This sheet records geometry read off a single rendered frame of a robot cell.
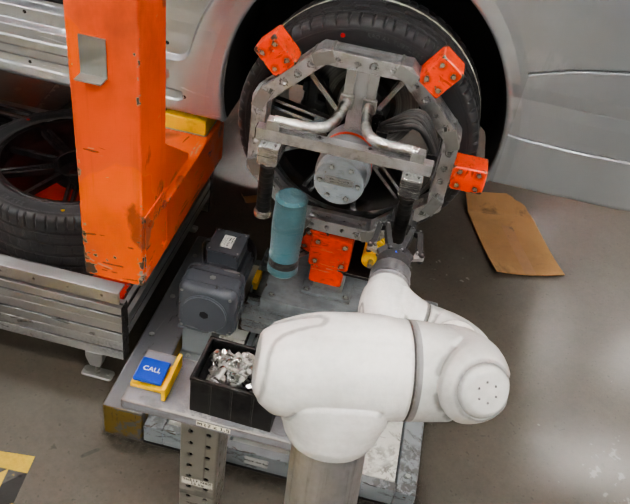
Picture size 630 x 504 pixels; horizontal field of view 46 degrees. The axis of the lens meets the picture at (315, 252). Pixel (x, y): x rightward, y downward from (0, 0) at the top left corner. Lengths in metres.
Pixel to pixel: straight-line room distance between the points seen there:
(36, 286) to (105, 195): 0.53
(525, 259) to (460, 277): 0.33
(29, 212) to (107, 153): 0.57
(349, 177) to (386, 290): 0.42
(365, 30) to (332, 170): 0.35
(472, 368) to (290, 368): 0.21
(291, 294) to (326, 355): 1.53
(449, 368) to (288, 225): 1.11
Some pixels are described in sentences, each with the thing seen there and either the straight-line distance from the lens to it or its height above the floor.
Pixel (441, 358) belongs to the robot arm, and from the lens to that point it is 0.91.
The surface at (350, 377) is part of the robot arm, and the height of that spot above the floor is 1.19.
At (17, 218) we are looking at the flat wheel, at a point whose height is 0.48.
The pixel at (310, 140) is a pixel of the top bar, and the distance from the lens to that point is 1.72.
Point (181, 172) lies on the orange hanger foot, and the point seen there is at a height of 0.68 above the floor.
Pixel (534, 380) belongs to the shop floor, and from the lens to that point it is 2.71.
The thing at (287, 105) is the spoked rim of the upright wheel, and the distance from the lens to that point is 2.03.
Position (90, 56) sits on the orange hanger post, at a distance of 1.65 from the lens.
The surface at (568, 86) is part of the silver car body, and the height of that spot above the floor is 1.07.
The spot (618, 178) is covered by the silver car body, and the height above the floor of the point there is 0.85.
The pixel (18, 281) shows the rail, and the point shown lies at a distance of 2.30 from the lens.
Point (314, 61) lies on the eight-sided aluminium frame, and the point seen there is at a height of 1.08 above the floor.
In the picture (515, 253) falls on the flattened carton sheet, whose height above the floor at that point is 0.01.
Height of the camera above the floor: 1.85
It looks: 39 degrees down
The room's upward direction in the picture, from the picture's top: 10 degrees clockwise
